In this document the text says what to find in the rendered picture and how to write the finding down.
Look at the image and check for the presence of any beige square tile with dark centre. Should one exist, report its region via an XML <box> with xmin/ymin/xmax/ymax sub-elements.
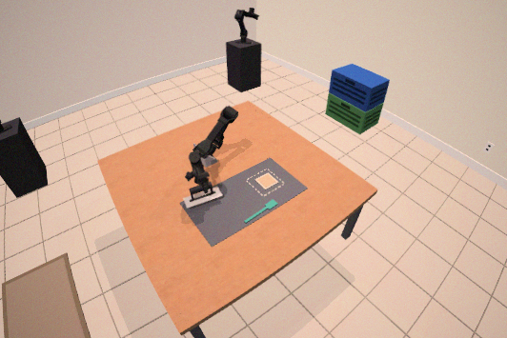
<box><xmin>255</xmin><ymin>173</ymin><xmax>278</xmax><ymax>190</ymax></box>

